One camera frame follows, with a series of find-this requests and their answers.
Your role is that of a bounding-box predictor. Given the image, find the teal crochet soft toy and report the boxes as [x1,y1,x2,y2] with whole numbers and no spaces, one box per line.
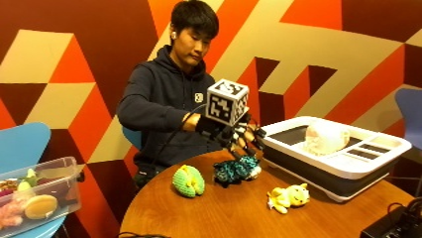
[211,155,262,188]

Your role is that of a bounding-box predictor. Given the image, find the white cube with black markers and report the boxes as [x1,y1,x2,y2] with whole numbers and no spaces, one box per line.
[205,77,250,128]

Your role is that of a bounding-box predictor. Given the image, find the green crochet soft toy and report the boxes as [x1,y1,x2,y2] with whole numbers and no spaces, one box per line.
[172,164,207,199]

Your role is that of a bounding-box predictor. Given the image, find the pale pink crochet soft toy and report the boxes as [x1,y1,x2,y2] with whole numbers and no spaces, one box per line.
[302,120,351,157]

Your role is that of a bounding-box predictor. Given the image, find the yellow crochet soft toy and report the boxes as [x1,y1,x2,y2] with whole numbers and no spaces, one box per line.
[265,182,311,215]

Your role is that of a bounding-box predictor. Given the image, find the the person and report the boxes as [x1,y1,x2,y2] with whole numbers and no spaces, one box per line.
[114,0,235,190]

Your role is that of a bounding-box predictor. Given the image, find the white and grey dish basin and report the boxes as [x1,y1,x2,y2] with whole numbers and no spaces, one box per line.
[257,115,414,203]

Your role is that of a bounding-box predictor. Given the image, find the black electronic box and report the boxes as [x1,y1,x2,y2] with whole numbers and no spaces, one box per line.
[358,205,422,238]

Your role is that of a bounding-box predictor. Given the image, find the clear plastic storage bin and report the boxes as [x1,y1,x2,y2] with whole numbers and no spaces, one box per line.
[0,156,85,238]

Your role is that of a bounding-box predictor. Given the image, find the light blue chair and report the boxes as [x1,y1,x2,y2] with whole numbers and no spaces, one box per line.
[0,122,69,238]

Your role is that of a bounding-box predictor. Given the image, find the green and white crochet toy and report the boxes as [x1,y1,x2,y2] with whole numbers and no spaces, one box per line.
[16,168,40,192]

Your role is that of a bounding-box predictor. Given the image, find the yellow round crochet toy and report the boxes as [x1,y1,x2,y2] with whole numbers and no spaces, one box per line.
[22,193,60,220]

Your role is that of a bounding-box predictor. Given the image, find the pink fluffy crochet toy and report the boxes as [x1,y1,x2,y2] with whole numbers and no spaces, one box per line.
[0,198,26,230]

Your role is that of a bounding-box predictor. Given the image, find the black glove cable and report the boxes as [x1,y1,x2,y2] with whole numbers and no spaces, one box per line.
[146,103,209,177]

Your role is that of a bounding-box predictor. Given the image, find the black cable on table edge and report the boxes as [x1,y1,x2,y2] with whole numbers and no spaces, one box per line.
[114,231,172,238]

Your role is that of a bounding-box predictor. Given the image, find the black cables at box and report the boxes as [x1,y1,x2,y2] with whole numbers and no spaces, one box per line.
[386,195,422,222]

